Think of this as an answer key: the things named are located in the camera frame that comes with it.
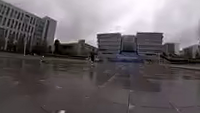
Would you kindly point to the pale grey building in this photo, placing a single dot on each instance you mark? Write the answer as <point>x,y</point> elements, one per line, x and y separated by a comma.
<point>192,50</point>

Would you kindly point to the grey twin-block building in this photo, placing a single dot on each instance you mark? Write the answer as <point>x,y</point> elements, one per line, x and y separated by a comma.
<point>149,43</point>

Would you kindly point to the small grey building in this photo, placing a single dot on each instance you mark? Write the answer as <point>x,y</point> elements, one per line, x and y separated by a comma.
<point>171,48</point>

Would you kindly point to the long grey building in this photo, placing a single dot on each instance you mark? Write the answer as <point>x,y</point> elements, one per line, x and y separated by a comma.
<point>13,22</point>

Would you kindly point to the person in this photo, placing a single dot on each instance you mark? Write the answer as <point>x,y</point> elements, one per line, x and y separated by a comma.
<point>92,56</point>

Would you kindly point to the low dark building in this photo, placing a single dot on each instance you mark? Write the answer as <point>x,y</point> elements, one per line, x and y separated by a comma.
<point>73,48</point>

